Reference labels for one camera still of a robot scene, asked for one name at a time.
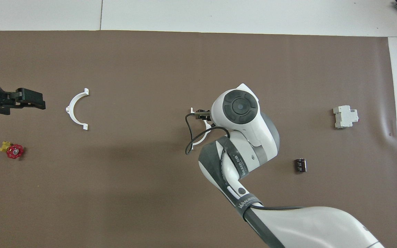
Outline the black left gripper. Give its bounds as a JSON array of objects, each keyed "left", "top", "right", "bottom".
[{"left": 4, "top": 88, "right": 46, "bottom": 110}]

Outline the black cylindrical capacitor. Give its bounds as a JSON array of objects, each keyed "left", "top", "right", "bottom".
[{"left": 294, "top": 157, "right": 307, "bottom": 173}]

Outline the black velcro cable strap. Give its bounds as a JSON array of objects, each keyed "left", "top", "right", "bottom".
[
  {"left": 217, "top": 135, "right": 252, "bottom": 180},
  {"left": 235, "top": 194, "right": 264, "bottom": 221}
]

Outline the white half pipe clamp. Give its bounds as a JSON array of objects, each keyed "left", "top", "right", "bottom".
[
  {"left": 190, "top": 107, "right": 213, "bottom": 151},
  {"left": 65, "top": 88, "right": 90, "bottom": 131}
]

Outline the brass valve red handwheel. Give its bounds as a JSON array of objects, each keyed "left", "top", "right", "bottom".
[{"left": 0, "top": 141, "right": 24, "bottom": 159}]

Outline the brown paper table mat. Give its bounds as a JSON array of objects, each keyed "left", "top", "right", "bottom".
[{"left": 0, "top": 30, "right": 397, "bottom": 248}]

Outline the white circuit breaker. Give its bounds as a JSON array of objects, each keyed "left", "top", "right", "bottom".
[{"left": 333, "top": 105, "right": 359, "bottom": 129}]

